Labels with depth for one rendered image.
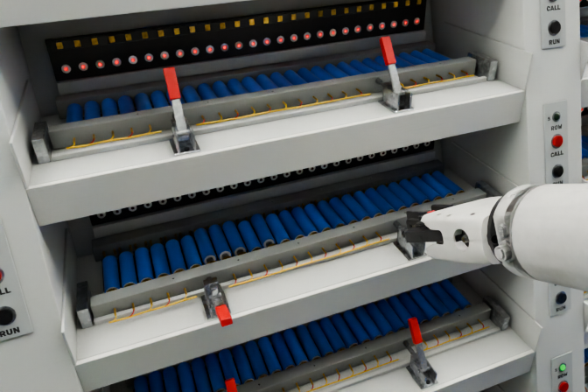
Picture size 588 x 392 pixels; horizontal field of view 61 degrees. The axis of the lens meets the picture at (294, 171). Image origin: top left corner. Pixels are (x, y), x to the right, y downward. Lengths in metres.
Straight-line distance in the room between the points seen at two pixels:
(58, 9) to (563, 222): 0.48
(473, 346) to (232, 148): 0.50
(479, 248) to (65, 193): 0.40
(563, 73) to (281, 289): 0.47
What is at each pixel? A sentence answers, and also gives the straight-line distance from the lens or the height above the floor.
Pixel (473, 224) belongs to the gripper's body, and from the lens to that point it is 0.49.
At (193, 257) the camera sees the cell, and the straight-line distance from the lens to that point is 0.66.
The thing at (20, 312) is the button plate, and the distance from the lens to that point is 0.58.
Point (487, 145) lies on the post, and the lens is 0.81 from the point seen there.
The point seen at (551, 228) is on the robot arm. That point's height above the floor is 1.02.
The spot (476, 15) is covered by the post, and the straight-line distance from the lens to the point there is 0.79.
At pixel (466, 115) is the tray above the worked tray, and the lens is 0.68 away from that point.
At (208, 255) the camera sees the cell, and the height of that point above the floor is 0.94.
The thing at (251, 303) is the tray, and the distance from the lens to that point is 0.62.
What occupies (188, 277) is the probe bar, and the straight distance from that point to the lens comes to 0.63.
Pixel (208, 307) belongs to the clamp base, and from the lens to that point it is 0.60.
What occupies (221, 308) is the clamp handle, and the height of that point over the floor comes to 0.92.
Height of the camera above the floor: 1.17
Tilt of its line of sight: 13 degrees down
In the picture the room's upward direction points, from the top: 8 degrees counter-clockwise
